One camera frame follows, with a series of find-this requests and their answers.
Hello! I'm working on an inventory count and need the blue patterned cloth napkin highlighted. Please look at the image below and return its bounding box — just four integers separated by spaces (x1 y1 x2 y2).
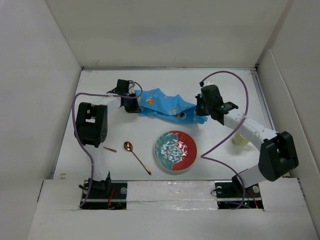
135 88 208 124

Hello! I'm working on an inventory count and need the copper spoon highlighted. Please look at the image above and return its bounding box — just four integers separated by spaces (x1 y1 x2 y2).
123 141 152 176

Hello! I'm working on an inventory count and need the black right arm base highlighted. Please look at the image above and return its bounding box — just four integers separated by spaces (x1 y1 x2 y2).
211 178 264 210

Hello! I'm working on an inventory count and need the red and teal plate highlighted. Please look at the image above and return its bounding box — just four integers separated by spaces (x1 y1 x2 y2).
153 130 198 174

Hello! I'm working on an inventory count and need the copper fork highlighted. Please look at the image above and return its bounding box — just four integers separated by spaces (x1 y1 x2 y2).
103 146 117 153

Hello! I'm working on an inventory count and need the pale yellow paper cup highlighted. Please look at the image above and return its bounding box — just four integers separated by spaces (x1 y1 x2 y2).
232 133 250 146

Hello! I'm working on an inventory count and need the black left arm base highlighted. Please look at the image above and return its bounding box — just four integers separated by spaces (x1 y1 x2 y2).
79 174 128 210

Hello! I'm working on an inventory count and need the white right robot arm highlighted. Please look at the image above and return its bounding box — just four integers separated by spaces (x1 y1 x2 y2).
196 80 299 197

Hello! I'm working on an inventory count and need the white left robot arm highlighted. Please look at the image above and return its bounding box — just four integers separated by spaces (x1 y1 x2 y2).
71 79 143 199

